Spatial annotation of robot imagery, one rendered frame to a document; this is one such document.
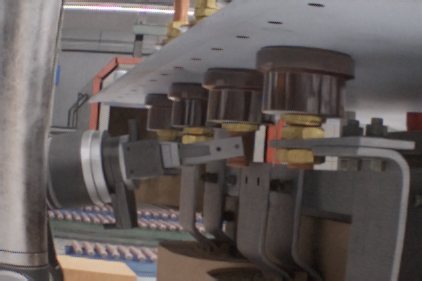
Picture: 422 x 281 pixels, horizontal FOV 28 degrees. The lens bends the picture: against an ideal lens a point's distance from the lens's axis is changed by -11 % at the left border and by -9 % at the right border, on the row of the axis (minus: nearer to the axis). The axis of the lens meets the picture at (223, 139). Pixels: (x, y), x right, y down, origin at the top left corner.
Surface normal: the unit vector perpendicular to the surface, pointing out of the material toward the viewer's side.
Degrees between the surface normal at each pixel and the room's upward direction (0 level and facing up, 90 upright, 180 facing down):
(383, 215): 90
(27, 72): 93
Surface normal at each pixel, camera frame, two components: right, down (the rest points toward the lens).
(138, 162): -0.12, -0.04
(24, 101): 0.44, 0.05
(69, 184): -0.07, 0.29
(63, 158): -0.16, -0.37
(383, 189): -0.97, -0.07
